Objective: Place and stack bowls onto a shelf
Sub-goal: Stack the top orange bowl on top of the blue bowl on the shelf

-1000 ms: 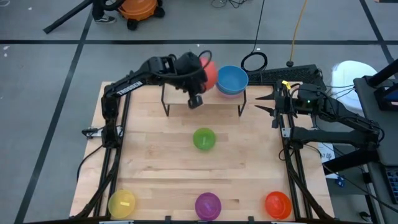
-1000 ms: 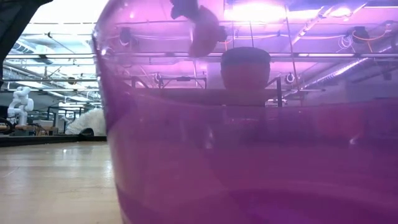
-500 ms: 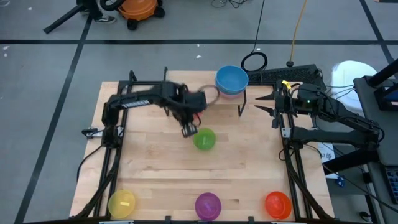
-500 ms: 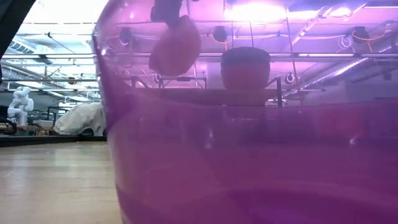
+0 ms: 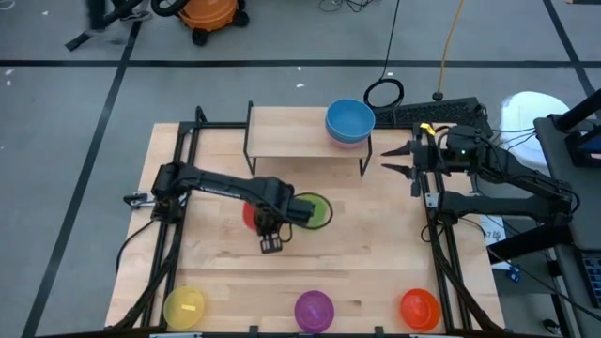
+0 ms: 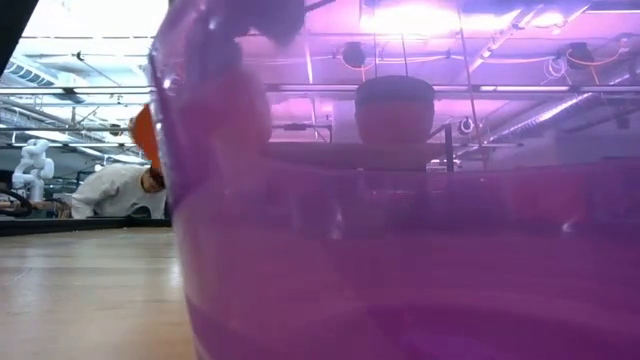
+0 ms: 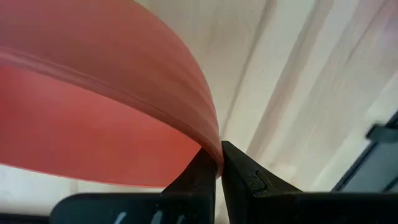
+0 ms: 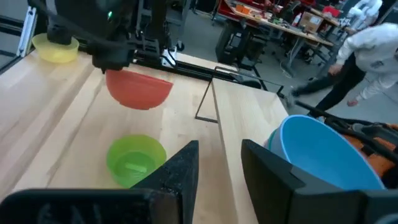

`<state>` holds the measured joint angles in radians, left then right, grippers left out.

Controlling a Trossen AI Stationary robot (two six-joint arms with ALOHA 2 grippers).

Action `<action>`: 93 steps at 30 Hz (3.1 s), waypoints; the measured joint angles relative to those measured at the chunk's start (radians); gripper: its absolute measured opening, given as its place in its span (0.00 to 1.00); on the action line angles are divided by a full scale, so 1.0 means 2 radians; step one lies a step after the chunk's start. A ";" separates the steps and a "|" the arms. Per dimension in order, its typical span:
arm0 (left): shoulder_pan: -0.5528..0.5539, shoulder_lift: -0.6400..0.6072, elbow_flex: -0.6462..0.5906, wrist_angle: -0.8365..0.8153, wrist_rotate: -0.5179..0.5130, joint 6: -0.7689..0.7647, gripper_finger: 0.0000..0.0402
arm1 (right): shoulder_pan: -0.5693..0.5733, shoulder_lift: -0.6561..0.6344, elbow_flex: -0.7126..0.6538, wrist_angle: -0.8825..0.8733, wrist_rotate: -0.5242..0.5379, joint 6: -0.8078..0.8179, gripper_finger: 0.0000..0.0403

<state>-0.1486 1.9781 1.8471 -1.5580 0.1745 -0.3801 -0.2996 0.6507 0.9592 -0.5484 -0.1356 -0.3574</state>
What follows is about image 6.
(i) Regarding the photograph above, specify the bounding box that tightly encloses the overhead metal crossbar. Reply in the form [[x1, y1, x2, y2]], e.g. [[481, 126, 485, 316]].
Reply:
[[0, 84, 640, 97]]

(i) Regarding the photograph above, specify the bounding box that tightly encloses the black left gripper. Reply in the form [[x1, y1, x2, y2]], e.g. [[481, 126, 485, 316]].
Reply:
[[196, 0, 307, 82]]

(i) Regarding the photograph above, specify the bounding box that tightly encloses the silver ventilation duct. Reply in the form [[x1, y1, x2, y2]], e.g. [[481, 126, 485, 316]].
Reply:
[[487, 74, 640, 146]]

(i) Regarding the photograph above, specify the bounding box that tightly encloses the orange plastic bowl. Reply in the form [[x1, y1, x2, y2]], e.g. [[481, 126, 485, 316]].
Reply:
[[130, 69, 274, 174]]

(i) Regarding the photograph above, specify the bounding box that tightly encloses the person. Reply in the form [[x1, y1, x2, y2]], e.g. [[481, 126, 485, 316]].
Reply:
[[71, 163, 169, 220]]

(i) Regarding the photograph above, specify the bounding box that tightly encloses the black table edge rail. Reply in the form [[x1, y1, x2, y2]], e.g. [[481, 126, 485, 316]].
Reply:
[[0, 217, 174, 237]]

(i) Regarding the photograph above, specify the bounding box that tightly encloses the black looped hose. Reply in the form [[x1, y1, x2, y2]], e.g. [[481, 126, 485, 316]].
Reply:
[[0, 187, 34, 219]]

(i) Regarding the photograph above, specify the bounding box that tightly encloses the translucent purple plastic bowl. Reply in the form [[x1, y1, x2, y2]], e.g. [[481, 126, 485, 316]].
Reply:
[[148, 0, 640, 360]]

